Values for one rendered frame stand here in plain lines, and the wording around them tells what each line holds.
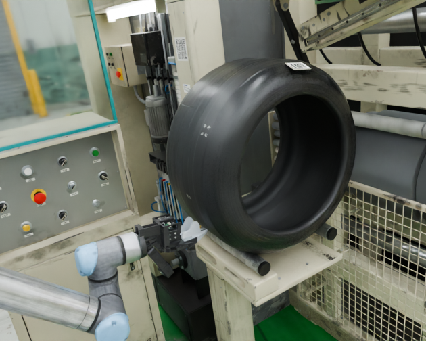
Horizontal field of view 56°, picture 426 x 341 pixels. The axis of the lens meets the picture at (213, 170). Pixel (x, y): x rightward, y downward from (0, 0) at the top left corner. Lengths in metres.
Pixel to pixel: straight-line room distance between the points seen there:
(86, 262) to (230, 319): 0.90
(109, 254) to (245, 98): 0.51
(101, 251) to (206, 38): 0.74
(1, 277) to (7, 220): 0.70
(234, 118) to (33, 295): 0.59
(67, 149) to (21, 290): 0.75
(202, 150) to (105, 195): 0.71
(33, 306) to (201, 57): 0.87
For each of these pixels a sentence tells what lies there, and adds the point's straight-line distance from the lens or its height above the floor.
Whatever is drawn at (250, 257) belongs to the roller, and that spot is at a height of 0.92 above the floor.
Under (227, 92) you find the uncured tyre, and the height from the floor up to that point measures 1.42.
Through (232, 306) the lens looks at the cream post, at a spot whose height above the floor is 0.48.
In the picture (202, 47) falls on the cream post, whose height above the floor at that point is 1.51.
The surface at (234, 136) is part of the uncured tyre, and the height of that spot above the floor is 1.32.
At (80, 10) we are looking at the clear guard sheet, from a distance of 1.51.
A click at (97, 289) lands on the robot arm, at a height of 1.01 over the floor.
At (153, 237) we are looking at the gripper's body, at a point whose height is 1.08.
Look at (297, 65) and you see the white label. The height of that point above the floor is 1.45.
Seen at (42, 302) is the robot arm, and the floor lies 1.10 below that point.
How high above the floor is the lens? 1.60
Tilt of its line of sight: 21 degrees down
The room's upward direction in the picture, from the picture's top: 7 degrees counter-clockwise
